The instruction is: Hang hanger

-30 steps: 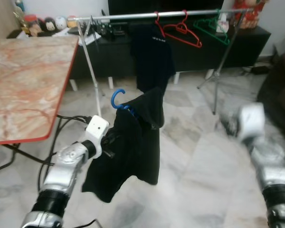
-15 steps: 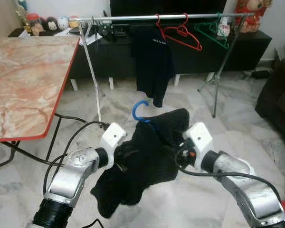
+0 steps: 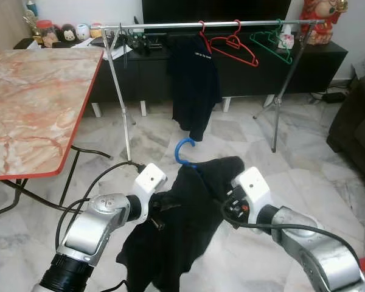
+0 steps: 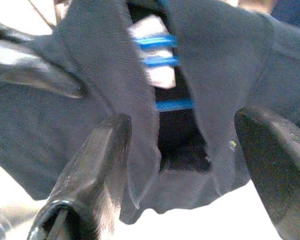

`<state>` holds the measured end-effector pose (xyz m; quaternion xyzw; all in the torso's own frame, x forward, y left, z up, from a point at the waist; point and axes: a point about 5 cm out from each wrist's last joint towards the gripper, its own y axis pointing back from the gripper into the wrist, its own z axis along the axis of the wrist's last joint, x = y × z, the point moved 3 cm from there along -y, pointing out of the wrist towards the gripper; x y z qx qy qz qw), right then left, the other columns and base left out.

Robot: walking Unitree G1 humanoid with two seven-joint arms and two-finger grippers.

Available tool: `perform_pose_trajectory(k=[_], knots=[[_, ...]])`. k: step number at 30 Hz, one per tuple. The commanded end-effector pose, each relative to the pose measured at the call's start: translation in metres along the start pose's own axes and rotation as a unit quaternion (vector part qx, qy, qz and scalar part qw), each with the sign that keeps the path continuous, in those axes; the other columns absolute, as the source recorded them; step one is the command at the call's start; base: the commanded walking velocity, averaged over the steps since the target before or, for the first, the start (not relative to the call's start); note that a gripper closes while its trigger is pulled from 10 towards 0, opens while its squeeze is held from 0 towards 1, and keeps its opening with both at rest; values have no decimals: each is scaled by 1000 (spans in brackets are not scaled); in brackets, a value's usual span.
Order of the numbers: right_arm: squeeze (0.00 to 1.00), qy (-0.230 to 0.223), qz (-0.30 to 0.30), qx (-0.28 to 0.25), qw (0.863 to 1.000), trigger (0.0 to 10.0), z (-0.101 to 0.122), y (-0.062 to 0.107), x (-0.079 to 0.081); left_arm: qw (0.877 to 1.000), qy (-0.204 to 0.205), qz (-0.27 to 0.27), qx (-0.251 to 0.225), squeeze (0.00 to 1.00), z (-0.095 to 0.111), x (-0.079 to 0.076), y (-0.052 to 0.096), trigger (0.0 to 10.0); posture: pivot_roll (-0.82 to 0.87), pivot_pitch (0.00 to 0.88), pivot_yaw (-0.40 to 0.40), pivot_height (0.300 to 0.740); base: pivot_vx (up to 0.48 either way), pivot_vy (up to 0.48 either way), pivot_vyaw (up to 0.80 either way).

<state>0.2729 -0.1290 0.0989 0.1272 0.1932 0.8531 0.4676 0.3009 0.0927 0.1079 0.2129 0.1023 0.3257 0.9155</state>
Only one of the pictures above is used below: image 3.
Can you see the black shirt with green print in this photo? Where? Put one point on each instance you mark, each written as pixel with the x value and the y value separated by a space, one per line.
pixel 176 231

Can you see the blue plastic hanger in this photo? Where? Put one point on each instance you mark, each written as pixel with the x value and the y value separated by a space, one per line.
pixel 176 152

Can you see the red plastic hanger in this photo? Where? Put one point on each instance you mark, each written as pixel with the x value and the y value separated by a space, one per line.
pixel 234 42
pixel 205 42

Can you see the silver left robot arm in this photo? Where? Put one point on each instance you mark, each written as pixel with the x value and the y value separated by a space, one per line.
pixel 91 231

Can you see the green plastic hanger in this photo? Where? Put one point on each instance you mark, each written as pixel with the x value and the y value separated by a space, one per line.
pixel 271 36

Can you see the navy shirt with white text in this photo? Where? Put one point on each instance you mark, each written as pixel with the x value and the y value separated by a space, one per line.
pixel 194 85

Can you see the dark grey sofa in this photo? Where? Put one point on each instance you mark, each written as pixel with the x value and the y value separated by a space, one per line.
pixel 353 128

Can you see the black power adapter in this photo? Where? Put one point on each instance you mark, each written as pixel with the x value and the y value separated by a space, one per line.
pixel 334 97

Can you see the black TV cabinet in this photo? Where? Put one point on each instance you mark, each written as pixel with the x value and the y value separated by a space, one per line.
pixel 316 67

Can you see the marble-top folding table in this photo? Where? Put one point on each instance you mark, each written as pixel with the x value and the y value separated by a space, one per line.
pixel 30 103

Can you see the small white hanging pouch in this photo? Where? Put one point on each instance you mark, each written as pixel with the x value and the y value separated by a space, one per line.
pixel 286 41

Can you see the white paper sheets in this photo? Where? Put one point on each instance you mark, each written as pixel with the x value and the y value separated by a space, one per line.
pixel 88 42

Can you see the silver metal clothes rack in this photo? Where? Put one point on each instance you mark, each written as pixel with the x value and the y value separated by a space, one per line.
pixel 170 25

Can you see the yellow round plush toy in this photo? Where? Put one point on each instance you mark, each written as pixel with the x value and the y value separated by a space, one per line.
pixel 96 30

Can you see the black flat-screen television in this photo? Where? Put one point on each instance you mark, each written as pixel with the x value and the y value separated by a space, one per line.
pixel 219 9

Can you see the red lucky doll figurine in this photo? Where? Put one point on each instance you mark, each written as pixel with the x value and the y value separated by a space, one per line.
pixel 321 27

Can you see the white round plush toy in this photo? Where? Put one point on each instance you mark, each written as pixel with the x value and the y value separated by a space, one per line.
pixel 83 31

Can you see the black mouse plush toy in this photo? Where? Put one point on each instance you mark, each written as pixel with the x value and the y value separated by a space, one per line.
pixel 67 32

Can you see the glass jar with red lid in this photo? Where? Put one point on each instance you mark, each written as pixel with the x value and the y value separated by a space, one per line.
pixel 45 33

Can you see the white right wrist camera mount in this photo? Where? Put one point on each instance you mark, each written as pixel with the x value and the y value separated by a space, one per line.
pixel 252 185

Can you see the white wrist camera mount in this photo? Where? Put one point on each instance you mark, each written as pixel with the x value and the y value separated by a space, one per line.
pixel 149 182
pixel 252 185

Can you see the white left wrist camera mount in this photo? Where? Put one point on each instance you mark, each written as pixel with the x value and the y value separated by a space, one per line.
pixel 149 182

